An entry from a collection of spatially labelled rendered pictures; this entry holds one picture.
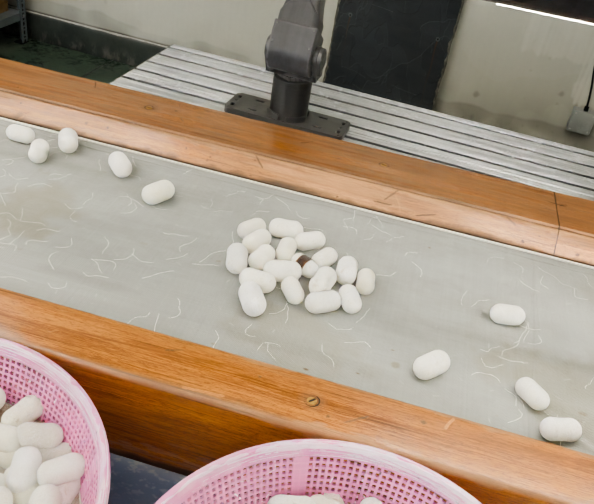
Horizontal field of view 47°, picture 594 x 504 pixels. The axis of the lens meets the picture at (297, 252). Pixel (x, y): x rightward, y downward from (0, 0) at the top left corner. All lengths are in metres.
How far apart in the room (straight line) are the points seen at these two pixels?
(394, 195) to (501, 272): 0.15
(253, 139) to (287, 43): 0.25
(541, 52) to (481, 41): 0.21
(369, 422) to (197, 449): 0.13
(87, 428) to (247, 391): 0.11
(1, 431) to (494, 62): 2.39
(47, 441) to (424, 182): 0.51
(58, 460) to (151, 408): 0.08
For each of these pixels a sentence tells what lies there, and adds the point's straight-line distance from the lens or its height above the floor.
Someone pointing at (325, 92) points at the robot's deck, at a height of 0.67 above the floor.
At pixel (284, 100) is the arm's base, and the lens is 1.09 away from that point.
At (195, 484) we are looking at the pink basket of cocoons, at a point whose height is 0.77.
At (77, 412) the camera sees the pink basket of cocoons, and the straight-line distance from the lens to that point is 0.50.
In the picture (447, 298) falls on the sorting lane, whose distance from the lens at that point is 0.68.
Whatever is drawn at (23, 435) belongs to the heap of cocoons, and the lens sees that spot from 0.51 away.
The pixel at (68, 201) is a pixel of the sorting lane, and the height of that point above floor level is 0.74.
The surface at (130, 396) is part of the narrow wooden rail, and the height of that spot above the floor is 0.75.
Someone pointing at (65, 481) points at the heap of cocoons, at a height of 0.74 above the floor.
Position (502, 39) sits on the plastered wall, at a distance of 2.68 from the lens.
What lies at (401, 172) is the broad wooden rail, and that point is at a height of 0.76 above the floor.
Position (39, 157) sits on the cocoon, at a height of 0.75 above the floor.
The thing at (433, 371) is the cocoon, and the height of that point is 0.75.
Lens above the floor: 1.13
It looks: 35 degrees down
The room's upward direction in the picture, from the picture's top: 10 degrees clockwise
